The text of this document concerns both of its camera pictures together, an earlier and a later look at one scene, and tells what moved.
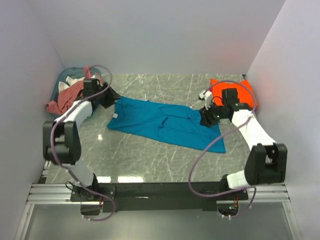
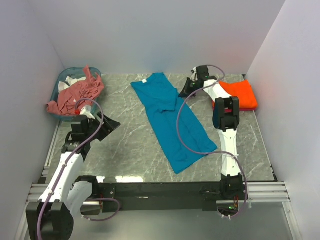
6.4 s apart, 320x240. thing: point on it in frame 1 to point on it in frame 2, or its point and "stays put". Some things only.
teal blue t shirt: [179, 124] to [162, 101]
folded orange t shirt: [244, 92] stays put
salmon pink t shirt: [69, 95] stays put
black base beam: [156, 196] stays put
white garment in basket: [71, 81] stays put
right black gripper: [206, 117] to [185, 92]
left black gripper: [112, 96] to [107, 127]
